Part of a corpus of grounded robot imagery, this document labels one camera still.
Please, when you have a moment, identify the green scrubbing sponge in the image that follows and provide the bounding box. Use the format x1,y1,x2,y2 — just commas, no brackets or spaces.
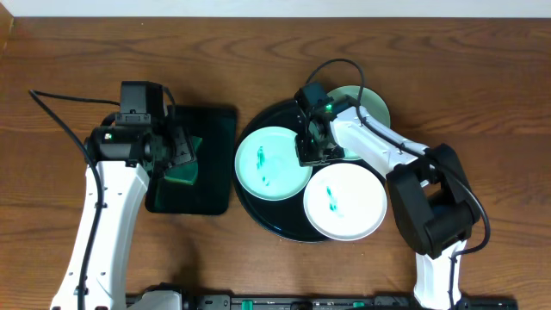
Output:
164,161,199,186

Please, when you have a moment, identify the light green plate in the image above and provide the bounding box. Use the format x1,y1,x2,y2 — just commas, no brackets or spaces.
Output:
234,127,313,202
325,84,392,162

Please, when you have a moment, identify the light green plate top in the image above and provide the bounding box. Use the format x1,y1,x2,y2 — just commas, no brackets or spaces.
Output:
325,84,392,162

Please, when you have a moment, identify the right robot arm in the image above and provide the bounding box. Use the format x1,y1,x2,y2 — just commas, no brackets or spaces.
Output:
296,103,489,309

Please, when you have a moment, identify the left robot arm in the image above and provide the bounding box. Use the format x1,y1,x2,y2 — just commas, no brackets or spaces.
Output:
51,125,201,309

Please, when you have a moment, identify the black rectangular tray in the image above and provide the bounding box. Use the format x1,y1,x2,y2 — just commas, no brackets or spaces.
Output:
145,106,237,215

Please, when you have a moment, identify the black round tray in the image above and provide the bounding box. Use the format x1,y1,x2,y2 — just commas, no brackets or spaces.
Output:
232,97,387,244

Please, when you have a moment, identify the white plate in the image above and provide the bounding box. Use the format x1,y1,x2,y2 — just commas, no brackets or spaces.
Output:
303,163,387,241

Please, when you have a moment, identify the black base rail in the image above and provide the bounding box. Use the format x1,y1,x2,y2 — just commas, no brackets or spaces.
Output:
124,282,520,310

